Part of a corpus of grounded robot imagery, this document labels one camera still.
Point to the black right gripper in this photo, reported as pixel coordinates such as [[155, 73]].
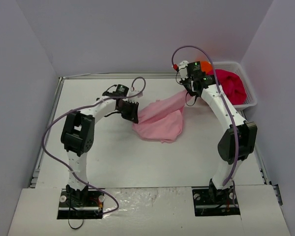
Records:
[[190, 90]]

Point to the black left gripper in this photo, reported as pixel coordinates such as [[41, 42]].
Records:
[[129, 111]]

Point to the pink t shirt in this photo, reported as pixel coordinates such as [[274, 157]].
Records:
[[162, 120]]

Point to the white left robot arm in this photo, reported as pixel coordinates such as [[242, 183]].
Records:
[[78, 133]]

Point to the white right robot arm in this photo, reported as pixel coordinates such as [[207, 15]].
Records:
[[238, 140]]

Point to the orange t shirt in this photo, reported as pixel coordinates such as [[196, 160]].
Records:
[[206, 66]]

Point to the magenta t shirt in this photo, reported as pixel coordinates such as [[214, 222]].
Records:
[[232, 86]]

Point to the white plastic basket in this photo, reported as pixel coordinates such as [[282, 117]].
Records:
[[235, 67]]

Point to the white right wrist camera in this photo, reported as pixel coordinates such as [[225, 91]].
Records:
[[181, 68]]

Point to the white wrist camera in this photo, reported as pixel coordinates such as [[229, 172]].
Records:
[[181, 68], [134, 94]]

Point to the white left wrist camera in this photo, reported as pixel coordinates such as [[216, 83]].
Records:
[[134, 94]]

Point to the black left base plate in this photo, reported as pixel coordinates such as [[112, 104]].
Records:
[[70, 208]]

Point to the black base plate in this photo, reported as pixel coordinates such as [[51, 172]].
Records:
[[70, 208], [205, 206]]

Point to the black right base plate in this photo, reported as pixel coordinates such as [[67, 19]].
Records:
[[205, 206]]

